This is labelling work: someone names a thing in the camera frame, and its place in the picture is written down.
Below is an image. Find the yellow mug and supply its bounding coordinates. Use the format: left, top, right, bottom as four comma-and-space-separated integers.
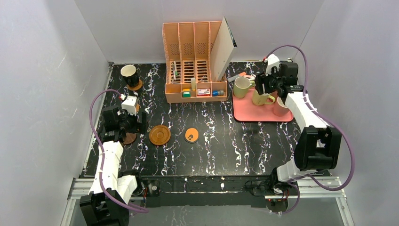
252, 90, 276, 106

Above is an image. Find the black mug white inside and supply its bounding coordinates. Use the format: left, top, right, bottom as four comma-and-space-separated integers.
120, 65, 140, 88

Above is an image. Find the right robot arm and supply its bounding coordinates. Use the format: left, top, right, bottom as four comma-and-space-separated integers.
255, 57, 342, 187

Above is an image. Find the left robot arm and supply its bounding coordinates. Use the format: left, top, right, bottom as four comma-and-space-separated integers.
80, 106, 144, 226

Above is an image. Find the dark brown wooden coaster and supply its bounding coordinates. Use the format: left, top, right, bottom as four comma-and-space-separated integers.
123, 133, 137, 145

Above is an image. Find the plain orange coaster far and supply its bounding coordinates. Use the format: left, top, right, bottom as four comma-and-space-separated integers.
127, 79, 143, 91

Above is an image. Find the ridged orange round coaster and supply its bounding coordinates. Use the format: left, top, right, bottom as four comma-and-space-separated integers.
149, 125, 171, 145

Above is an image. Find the orange coaster with black logo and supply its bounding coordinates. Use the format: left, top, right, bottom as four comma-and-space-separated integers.
184, 128, 199, 143

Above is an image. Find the green mug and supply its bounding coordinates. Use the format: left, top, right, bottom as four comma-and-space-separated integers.
233, 77, 255, 98

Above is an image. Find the pink tray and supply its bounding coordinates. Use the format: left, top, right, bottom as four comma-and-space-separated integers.
232, 89, 294, 122

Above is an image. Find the grey marker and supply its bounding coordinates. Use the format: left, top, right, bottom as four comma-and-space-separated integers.
227, 75, 240, 82

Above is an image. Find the blue grey bottle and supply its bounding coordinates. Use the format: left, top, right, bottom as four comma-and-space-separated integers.
212, 89, 224, 97

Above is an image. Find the white leaning book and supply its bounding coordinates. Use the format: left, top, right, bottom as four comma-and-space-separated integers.
210, 17, 237, 82

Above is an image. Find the red white card box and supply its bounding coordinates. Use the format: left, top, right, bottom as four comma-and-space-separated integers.
197, 89, 211, 97

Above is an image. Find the pen in organizer slot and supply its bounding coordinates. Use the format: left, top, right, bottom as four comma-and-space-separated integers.
172, 61, 178, 80

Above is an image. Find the white tube in organizer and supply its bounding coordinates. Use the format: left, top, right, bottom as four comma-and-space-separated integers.
191, 78, 196, 91

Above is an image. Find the orange desk file organizer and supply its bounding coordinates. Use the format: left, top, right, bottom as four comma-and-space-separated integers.
162, 21, 228, 104

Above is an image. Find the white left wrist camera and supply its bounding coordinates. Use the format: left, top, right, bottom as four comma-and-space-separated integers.
121, 96, 140, 116

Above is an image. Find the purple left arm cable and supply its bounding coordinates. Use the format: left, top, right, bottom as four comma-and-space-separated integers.
89, 89, 150, 214

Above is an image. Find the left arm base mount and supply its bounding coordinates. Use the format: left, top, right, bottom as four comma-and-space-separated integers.
128, 177, 160, 215

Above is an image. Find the aluminium front rail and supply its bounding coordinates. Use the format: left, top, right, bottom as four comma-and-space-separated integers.
68, 176, 347, 199

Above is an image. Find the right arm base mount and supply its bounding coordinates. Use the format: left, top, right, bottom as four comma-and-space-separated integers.
243, 178, 300, 216

